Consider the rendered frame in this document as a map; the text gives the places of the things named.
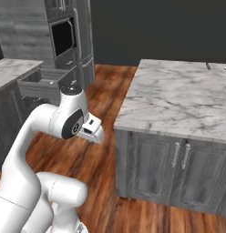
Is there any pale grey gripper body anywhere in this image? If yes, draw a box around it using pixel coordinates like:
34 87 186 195
77 124 106 145

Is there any grey open drawer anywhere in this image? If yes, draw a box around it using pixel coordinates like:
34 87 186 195
16 67 77 106

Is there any dark grey counter cabinet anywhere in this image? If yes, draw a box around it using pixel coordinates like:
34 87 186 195
0 68 44 169

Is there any grey island cabinet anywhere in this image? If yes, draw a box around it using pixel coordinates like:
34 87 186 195
114 128 226 218

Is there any grey island cupboard door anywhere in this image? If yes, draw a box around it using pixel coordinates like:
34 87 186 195
127 132 179 204
169 139 226 215

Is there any grey tall cupboard unit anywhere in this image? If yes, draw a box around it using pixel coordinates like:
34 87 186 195
42 0 86 89

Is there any grey panelled fridge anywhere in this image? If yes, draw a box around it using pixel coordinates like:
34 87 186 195
71 0 96 91

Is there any built-in black oven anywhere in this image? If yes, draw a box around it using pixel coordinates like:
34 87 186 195
49 16 78 60

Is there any silver cupboard door handle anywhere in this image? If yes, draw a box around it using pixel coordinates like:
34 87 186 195
171 141 181 168
180 143 191 170

